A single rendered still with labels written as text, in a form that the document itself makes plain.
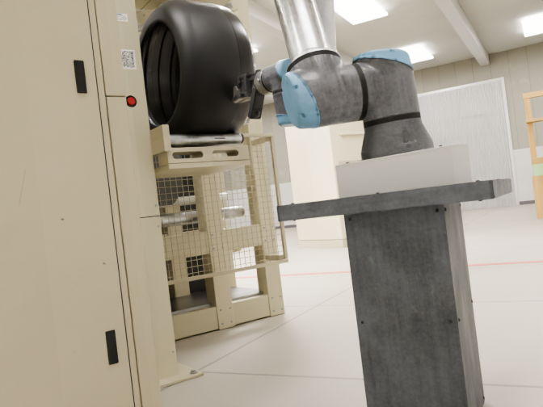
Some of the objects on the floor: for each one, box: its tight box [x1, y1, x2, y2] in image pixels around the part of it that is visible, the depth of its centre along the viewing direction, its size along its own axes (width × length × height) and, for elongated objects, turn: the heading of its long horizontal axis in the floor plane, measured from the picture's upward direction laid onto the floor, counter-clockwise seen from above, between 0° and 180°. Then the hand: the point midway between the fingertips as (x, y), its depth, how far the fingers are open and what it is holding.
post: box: [115, 0, 179, 380], centre depth 209 cm, size 13×13×250 cm
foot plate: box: [159, 363, 204, 388], centre depth 208 cm, size 27×27×2 cm
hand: (235, 102), depth 209 cm, fingers closed
